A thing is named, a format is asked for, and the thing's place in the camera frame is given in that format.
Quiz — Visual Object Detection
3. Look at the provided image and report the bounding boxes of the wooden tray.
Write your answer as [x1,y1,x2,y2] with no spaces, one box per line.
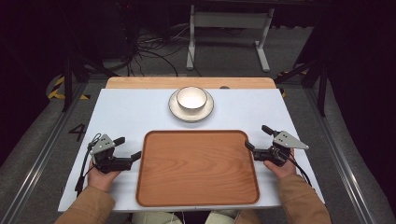
[135,129,261,208]

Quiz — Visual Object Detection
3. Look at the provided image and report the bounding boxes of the left hand-held gripper black cable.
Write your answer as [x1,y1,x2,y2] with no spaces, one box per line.
[74,133,103,198]

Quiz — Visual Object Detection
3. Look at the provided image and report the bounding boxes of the aluminium floor rail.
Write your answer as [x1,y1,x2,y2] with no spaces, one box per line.
[0,82,90,224]
[303,88,379,224]

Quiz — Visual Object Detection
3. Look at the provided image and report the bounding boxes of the person's leg pale trousers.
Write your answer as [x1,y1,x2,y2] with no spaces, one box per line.
[130,211,184,224]
[204,209,241,224]

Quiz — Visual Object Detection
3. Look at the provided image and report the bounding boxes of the right hand-held gripper black cable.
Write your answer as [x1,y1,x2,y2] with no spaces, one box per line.
[287,152,313,188]

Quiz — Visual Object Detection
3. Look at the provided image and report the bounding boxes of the white table board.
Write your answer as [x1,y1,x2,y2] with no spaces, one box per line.
[57,88,325,213]

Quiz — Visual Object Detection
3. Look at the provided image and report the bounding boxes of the bundle of black floor cables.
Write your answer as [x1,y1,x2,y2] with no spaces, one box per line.
[122,24,204,77]

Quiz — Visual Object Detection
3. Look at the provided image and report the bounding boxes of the white metal stand frame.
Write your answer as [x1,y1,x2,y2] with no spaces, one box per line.
[186,4,276,73]

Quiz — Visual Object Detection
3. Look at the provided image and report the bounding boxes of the person's right leg pale trousers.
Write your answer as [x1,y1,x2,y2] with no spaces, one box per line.
[204,209,241,224]

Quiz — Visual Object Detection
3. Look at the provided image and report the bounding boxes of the wooden table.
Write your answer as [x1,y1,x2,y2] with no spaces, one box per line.
[105,77,277,91]

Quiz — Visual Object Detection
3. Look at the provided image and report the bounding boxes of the yellow black floor tape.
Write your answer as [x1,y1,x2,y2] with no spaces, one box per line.
[276,63,309,98]
[47,76,92,101]

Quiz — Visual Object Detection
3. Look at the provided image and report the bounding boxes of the person's left leg pale trousers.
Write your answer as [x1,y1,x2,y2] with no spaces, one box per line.
[130,211,184,224]

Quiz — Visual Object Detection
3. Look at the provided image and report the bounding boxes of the white ceramic bowl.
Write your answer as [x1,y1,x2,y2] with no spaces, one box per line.
[176,86,208,112]

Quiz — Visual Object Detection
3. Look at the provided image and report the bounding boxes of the hand-held gripper black cable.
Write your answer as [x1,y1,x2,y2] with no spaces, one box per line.
[74,133,103,198]
[287,152,313,188]

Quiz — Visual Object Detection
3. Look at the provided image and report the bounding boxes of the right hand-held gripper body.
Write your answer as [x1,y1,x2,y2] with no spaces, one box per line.
[252,130,310,168]

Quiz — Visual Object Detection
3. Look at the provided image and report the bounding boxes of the person's left hand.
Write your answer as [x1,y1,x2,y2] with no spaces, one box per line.
[87,158,122,193]

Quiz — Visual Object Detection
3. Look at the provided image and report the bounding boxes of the black tripod stand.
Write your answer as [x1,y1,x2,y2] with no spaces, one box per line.
[274,55,330,119]
[60,52,120,114]

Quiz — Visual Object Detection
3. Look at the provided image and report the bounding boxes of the white ceramic plate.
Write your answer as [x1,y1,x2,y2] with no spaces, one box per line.
[168,88,215,123]

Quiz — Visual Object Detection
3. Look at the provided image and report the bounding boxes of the person's right hand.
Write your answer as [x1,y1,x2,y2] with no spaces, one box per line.
[263,148,297,180]

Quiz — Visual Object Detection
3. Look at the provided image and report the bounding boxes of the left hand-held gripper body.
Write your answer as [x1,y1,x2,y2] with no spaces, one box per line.
[89,133,134,175]

